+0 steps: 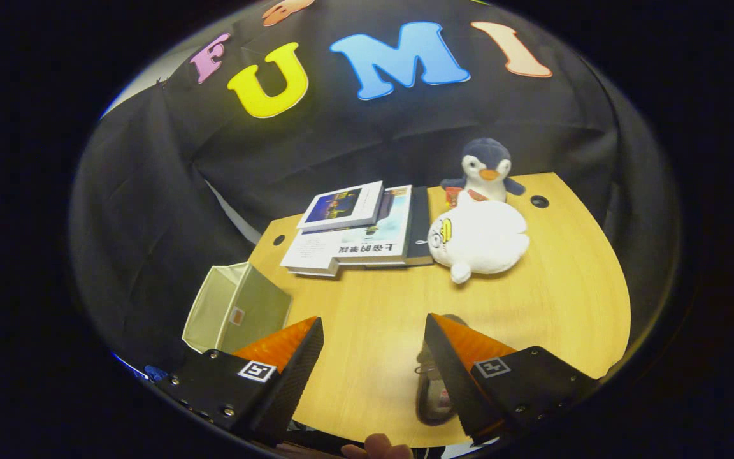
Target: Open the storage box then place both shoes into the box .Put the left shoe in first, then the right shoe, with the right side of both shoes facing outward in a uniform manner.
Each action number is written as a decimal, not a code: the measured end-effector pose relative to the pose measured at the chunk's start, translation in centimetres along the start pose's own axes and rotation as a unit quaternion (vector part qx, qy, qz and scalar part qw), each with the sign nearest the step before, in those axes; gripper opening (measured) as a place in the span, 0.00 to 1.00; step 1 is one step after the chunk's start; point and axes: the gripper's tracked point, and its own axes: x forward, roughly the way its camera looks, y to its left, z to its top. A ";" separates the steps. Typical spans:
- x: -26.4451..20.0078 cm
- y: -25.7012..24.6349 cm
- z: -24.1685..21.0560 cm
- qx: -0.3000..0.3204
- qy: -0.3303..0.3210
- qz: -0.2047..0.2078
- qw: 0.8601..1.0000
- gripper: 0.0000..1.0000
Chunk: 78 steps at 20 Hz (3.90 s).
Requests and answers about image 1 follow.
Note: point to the brown fuzzy shoe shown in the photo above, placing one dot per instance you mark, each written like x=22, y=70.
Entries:
x=434, y=395

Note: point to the night photo cover book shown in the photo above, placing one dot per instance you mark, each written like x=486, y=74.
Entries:
x=341, y=205

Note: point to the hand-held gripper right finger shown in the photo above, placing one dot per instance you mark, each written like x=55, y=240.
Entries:
x=453, y=376

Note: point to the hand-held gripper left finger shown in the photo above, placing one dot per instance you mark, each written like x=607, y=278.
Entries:
x=294, y=382

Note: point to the white seal plush toy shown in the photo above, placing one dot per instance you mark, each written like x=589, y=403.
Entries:
x=482, y=239

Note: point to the patterned cover book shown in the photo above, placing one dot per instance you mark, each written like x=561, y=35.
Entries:
x=316, y=271

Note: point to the blue cloth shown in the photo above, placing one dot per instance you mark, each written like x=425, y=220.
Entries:
x=155, y=373

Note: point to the green fabric storage box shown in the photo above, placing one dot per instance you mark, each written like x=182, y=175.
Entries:
x=259, y=306

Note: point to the navy penguin plush toy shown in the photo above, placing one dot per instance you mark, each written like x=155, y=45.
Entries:
x=485, y=169

